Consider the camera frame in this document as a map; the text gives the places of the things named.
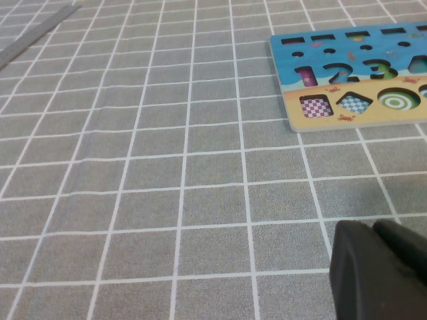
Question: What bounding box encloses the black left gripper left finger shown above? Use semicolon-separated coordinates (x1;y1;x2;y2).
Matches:
329;219;427;320

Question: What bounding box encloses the wooden number puzzle board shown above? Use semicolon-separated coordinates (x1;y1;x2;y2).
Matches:
269;21;427;134

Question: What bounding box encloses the grey grid tablecloth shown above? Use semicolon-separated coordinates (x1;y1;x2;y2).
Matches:
0;0;427;320

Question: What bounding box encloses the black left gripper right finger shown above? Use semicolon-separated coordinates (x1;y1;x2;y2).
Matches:
372;219;427;285

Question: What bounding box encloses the metal ruler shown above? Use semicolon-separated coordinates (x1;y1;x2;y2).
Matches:
0;3;83;69

